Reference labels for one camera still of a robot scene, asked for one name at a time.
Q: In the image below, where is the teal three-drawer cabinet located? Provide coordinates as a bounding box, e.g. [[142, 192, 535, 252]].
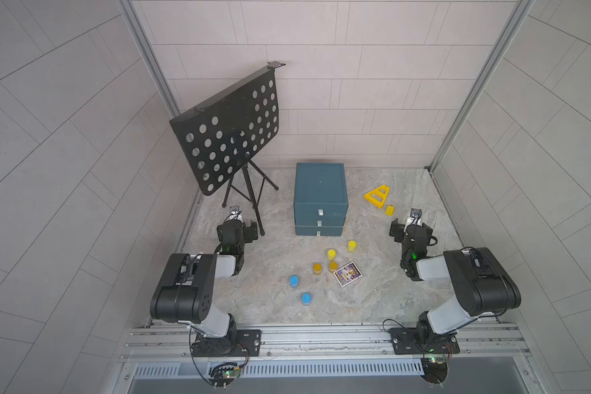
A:
[[293, 163, 349, 237]]

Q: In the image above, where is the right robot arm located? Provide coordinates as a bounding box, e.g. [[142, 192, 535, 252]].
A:
[[385, 218, 522, 356]]

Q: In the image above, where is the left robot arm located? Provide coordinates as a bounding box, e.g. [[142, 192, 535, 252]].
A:
[[149, 218, 262, 357]]

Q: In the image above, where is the blue paint can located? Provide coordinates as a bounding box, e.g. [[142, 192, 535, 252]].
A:
[[289, 275, 300, 288], [301, 292, 312, 305]]

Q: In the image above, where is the small yellow block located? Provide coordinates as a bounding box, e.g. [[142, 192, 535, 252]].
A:
[[385, 205, 395, 217]]

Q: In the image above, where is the colourful picture card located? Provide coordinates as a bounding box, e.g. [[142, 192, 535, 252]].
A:
[[333, 262, 363, 287]]

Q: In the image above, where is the black perforated music stand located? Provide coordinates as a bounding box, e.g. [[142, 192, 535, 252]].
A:
[[169, 62, 285, 235]]

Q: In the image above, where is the right green circuit board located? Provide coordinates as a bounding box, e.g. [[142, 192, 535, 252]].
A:
[[421, 358, 449, 386]]

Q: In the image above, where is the green circuit board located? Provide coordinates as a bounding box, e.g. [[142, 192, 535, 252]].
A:
[[421, 358, 449, 386], [208, 362, 243, 390]]

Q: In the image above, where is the left green circuit board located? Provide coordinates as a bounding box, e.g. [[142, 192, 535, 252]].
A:
[[208, 362, 243, 390]]

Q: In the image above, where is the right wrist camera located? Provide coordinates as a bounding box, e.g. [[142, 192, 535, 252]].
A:
[[409, 208, 422, 223]]

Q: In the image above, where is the yellow triangular plastic frame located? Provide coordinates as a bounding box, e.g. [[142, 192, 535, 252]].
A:
[[364, 185, 390, 209]]

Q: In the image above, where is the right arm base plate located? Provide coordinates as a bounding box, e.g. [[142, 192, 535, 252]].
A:
[[387, 327, 461, 356]]

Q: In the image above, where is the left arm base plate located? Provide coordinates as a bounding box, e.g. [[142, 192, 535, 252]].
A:
[[190, 329, 262, 358]]

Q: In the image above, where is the aluminium mounting rail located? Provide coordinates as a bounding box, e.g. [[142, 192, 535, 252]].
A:
[[118, 321, 530, 363]]

